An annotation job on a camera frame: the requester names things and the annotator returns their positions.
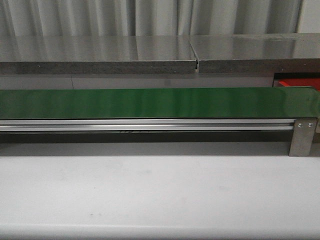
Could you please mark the red plastic tray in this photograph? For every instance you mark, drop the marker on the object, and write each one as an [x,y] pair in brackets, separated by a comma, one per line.
[301,82]

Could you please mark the right stainless steel counter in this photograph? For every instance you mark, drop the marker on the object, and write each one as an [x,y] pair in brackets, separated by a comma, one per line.
[257,53]

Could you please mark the stainless steel counter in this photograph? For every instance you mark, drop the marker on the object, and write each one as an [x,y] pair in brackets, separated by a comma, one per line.
[257,53]
[96,55]

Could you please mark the green conveyor belt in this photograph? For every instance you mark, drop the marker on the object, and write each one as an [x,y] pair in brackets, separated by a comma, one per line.
[222,102]

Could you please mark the left stainless steel counter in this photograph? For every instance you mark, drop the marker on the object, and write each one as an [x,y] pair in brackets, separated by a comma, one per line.
[96,55]

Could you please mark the grey pleated curtain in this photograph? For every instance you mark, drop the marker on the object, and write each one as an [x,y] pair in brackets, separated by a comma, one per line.
[147,17]

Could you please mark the steel conveyor support bracket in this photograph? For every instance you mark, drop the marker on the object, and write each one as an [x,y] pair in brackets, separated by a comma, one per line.
[302,138]

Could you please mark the aluminium conveyor side rail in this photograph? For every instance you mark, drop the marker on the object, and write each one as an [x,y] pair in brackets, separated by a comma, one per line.
[196,124]

